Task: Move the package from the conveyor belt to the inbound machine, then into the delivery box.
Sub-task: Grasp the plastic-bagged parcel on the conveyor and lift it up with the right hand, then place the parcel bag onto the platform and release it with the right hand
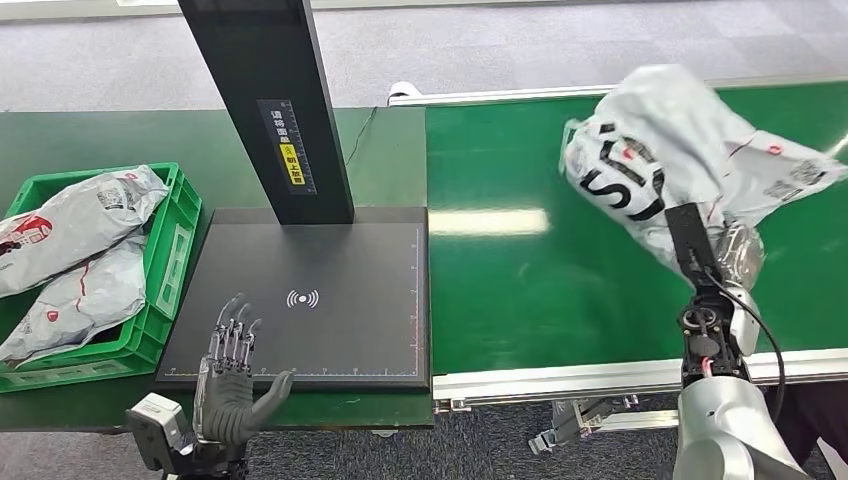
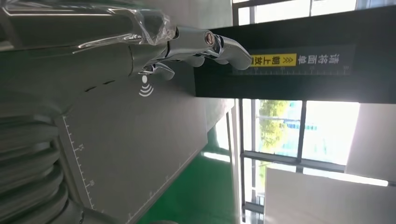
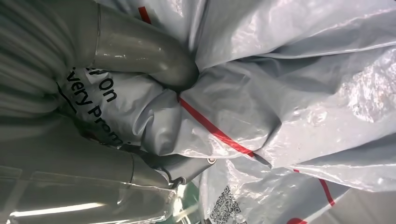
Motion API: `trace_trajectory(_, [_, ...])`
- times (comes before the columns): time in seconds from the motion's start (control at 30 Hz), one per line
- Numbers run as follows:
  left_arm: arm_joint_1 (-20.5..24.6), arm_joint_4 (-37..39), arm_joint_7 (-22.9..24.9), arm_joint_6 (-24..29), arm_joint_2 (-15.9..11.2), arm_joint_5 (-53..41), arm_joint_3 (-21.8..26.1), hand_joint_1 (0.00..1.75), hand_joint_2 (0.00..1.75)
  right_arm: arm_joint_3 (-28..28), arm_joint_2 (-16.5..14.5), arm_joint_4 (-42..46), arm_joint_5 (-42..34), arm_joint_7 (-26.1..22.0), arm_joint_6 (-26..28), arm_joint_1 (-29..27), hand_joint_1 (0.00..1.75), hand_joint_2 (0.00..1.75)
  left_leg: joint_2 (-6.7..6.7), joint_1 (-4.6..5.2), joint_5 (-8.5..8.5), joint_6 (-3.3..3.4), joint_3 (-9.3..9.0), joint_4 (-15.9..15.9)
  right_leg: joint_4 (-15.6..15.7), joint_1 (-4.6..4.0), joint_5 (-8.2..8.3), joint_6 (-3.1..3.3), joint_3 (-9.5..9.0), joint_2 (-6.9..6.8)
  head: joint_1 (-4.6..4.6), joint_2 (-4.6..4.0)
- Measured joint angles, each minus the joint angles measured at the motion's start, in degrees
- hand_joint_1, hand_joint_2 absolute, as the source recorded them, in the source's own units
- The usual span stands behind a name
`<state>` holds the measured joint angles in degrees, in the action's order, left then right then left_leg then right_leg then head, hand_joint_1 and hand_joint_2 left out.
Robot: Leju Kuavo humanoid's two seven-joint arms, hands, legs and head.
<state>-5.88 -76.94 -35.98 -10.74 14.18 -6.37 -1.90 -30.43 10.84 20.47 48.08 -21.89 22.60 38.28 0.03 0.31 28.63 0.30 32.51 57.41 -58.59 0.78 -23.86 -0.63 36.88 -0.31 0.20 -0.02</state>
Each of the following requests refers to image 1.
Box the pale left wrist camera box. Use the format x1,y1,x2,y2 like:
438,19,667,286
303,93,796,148
125,392,193,475

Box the green plastic crate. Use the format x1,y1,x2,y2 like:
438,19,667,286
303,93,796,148
0,162,203,395

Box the person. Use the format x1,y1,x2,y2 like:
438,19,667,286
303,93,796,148
761,382,848,468

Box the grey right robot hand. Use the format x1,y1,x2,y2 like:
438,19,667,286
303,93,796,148
712,221,766,293

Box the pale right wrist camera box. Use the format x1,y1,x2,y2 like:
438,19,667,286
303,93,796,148
664,203,722,294

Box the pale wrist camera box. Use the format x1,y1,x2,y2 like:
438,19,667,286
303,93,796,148
125,392,193,475
664,203,722,294

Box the aluminium conveyor side rail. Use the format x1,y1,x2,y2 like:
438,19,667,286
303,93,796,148
431,347,848,407
387,72,848,107

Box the grey courier bag large red print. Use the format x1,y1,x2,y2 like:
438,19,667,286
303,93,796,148
0,165,170,299

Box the black inbound scanner machine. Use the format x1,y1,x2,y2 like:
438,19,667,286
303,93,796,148
155,0,432,392

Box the metal conveyor support bracket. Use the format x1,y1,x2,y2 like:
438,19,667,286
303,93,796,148
527,395,680,456

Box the green conveyor belt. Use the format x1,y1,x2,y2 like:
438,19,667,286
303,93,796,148
425,82,848,376

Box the grey courier bag red line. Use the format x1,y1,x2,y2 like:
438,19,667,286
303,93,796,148
0,231,148,369

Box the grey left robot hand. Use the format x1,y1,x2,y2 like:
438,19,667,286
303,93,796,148
193,293,296,446

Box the white courier bag black lettering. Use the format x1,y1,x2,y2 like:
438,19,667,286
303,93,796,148
559,64,848,280

